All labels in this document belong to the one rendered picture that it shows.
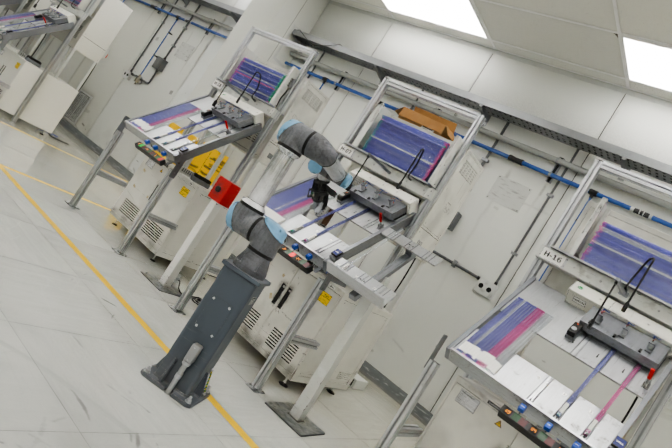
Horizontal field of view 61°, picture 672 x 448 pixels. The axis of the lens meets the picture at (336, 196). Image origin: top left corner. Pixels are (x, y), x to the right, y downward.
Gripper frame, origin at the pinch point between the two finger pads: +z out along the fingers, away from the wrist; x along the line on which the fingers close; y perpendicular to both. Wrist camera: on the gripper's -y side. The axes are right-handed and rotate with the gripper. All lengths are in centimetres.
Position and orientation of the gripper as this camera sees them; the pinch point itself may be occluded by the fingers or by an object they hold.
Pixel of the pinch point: (317, 213)
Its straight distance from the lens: 302.1
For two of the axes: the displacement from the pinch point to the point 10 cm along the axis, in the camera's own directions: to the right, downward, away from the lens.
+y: -6.8, 1.0, -7.2
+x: 6.9, 4.1, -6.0
